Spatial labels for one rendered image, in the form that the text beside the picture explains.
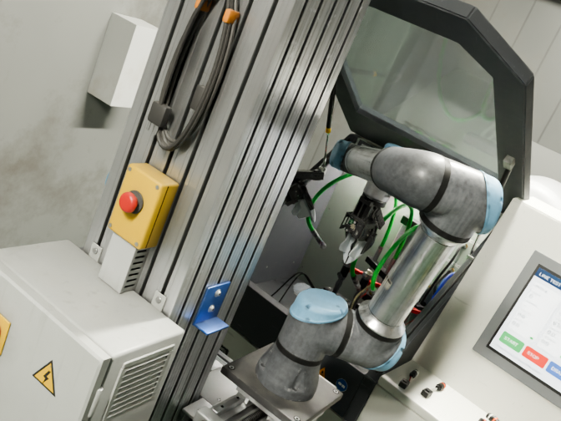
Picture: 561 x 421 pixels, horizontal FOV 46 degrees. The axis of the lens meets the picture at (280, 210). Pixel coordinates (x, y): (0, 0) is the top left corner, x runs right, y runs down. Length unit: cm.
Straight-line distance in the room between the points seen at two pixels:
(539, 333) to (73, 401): 136
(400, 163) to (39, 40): 218
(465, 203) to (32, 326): 81
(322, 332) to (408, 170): 42
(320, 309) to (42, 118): 218
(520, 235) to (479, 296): 22
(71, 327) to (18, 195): 239
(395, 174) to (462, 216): 15
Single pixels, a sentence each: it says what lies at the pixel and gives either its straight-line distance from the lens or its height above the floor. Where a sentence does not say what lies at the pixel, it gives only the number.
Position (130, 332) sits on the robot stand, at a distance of 116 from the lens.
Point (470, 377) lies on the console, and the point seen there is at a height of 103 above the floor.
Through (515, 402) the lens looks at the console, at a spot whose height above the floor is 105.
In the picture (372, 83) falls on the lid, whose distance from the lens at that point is 214.
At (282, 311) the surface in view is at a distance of 209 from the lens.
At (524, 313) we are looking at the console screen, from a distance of 207.
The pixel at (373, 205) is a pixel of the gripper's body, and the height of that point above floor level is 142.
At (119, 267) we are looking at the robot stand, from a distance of 125.
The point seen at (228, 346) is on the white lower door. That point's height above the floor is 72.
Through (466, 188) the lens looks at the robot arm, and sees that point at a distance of 129.
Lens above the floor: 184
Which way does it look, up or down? 17 degrees down
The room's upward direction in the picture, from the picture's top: 23 degrees clockwise
